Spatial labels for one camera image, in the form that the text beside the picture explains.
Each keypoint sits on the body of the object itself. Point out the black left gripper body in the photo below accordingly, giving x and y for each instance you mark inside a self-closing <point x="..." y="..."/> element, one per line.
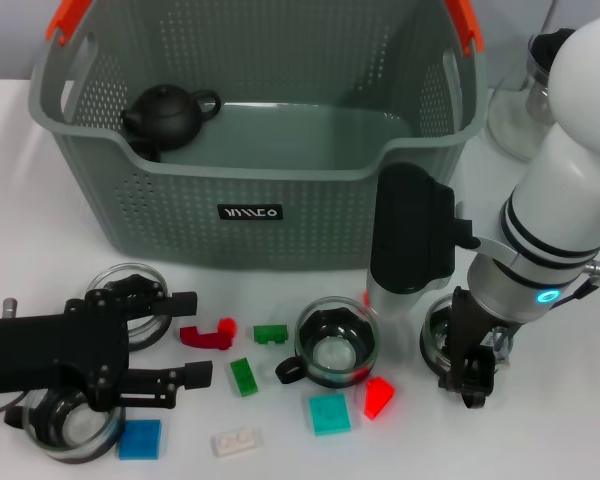
<point x="40" y="350"/>

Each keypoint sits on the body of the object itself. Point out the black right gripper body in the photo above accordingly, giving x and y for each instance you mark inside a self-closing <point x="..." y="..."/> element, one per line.
<point x="472" y="325"/>

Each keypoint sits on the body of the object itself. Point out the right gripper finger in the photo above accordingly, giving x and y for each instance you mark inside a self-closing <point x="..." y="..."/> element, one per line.
<point x="480" y="372"/>
<point x="450" y="382"/>

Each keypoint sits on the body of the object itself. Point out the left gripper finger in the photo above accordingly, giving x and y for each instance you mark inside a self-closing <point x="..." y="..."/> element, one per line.
<point x="180" y="303"/>
<point x="197" y="375"/>

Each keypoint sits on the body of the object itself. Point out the glass teacup black insert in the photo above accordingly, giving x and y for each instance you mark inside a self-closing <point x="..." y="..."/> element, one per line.
<point x="437" y="330"/>
<point x="75" y="430"/>
<point x="337" y="350"/>
<point x="142" y="332"/>

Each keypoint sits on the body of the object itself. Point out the blue square plate brick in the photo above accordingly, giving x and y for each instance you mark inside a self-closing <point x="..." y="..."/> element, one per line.
<point x="140" y="439"/>

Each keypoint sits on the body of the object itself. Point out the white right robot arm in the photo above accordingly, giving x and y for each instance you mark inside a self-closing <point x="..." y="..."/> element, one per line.
<point x="570" y="125"/>

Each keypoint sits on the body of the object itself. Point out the grey perforated storage bin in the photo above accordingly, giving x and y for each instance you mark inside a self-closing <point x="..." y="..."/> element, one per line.
<point x="280" y="235"/>

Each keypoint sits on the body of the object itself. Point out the small white label tag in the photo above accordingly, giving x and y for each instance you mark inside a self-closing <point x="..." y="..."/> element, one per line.
<point x="495" y="345"/>

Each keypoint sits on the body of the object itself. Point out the dark red arch brick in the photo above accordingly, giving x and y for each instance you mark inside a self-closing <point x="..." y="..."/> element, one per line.
<point x="200" y="340"/>

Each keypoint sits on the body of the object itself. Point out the green long brick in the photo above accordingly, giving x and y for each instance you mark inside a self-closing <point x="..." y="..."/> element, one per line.
<point x="243" y="377"/>

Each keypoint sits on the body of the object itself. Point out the small orange-red stud brick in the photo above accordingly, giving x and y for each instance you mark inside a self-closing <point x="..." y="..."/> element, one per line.
<point x="226" y="327"/>

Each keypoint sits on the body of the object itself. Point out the orange-red slope brick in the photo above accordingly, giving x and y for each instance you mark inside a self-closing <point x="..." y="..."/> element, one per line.
<point x="378" y="397"/>

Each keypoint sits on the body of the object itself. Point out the white flat plate brick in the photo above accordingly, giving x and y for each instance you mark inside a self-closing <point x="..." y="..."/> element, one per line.
<point x="236" y="442"/>

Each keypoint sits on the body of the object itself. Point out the green notched brick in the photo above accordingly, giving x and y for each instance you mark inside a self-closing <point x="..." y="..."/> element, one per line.
<point x="270" y="334"/>

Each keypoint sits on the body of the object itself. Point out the small orange-red rounded brick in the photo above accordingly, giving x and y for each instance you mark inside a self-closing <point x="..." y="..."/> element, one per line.
<point x="366" y="298"/>

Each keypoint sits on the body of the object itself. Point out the teal square plate brick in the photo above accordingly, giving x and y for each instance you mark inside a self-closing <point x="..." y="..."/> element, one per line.
<point x="329" y="414"/>

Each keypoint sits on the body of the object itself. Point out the small black clay cup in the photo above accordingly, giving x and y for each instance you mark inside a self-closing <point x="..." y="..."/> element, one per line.
<point x="145" y="150"/>

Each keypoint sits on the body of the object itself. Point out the black clay teapot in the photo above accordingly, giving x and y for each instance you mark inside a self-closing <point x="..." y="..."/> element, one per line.
<point x="165" y="117"/>

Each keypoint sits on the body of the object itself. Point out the glass teapot black lid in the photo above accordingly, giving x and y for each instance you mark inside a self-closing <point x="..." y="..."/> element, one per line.
<point x="510" y="115"/>

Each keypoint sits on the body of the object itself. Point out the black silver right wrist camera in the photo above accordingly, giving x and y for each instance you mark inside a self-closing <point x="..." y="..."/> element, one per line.
<point x="410" y="235"/>

